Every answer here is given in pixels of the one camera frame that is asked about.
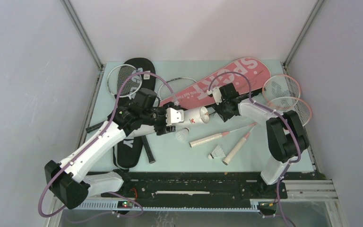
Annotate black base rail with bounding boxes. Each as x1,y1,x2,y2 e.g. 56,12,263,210
100,170,323,210

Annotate right aluminium frame post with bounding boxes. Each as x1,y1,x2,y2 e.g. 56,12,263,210
283,0,327,70

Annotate shuttlecock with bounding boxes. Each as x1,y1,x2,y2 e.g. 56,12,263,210
175,128,190,142
207,145,226,159

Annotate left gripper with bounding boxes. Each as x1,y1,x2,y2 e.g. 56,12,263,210
141,102,176,135

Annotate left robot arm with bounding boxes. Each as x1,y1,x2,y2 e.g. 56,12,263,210
44,88,184,209

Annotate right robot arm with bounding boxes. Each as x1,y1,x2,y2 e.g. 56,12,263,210
207,83,309,198

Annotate white racket under pink bag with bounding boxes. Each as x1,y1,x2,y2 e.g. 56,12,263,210
85,77,198,134

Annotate aluminium frame post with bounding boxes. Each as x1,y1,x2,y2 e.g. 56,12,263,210
283,0,327,70
61,0,104,146

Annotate pink racket lower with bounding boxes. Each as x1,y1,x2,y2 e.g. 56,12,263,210
238,97,312,163

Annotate pink racket upper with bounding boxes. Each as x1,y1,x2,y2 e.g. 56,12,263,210
189,75,301,147

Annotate pink sport racket bag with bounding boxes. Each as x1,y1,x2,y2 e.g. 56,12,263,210
167,58,271,110

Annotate white shuttlecock tube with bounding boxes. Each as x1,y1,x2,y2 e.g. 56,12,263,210
180,106,209,126

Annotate left aluminium frame post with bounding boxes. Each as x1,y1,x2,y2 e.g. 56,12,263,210
61,0,104,146

